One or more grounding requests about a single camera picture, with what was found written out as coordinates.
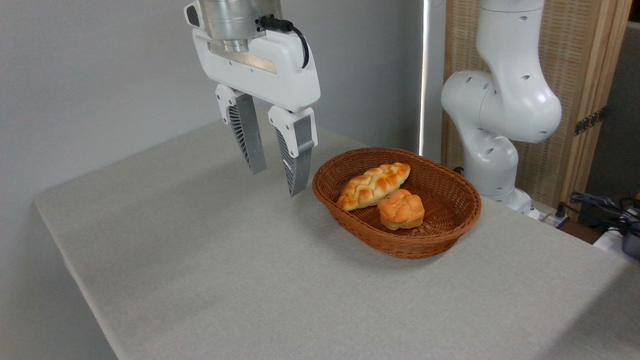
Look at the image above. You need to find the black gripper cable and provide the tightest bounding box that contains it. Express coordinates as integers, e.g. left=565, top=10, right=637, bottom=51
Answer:
left=259, top=16, right=310, bottom=70

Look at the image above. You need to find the grey tablecloth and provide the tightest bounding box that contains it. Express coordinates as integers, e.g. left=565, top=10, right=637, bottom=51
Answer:
left=33, top=105, right=640, bottom=360

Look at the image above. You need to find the white vertical pole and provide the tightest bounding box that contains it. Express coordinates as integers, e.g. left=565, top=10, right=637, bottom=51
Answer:
left=418, top=0, right=431, bottom=157

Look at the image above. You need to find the long braided bread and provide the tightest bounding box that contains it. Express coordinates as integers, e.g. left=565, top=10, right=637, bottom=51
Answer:
left=336, top=162, right=412, bottom=212

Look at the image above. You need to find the black screen hinge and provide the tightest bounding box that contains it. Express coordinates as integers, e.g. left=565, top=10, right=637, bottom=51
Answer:
left=573, top=106, right=607, bottom=136

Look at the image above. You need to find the round bread roll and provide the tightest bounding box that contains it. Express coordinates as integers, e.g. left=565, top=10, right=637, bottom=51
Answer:
left=377, top=188, right=426, bottom=231

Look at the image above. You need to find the brown wicker basket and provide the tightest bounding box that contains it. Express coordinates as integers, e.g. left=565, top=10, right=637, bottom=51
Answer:
left=312, top=147, right=483, bottom=260

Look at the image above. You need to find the dark cable bundle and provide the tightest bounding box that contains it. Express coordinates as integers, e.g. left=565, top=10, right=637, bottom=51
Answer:
left=556, top=191, right=640, bottom=237

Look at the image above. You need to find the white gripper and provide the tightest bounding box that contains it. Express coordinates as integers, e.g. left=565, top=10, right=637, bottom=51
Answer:
left=192, top=27, right=322, bottom=198

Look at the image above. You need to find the wooden woven folding screen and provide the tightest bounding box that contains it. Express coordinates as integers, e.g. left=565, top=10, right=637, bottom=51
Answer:
left=442, top=0, right=634, bottom=221

